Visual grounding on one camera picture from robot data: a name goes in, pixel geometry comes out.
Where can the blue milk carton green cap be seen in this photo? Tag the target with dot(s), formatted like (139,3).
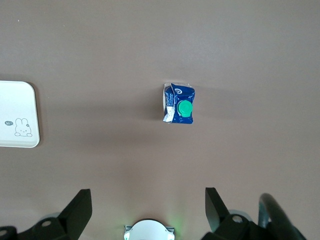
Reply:
(178,105)

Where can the white rabbit print tray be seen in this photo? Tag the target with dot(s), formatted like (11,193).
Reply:
(17,105)

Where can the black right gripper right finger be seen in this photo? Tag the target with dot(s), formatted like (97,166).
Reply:
(217,215)

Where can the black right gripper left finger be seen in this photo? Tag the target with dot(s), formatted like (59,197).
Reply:
(75,215)

